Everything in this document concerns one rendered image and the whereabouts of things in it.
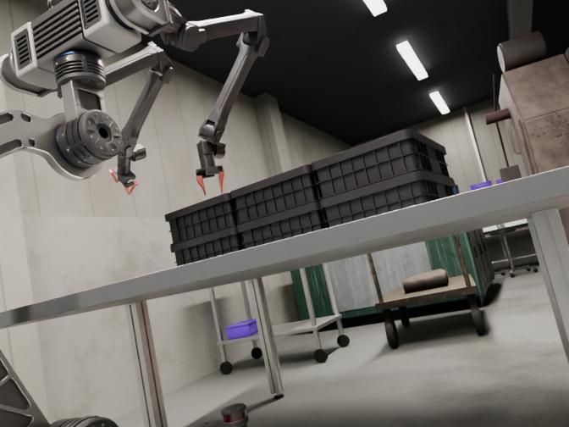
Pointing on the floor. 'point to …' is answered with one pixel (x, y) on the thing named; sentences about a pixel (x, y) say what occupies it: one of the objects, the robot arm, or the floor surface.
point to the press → (533, 108)
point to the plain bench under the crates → (348, 232)
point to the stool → (510, 254)
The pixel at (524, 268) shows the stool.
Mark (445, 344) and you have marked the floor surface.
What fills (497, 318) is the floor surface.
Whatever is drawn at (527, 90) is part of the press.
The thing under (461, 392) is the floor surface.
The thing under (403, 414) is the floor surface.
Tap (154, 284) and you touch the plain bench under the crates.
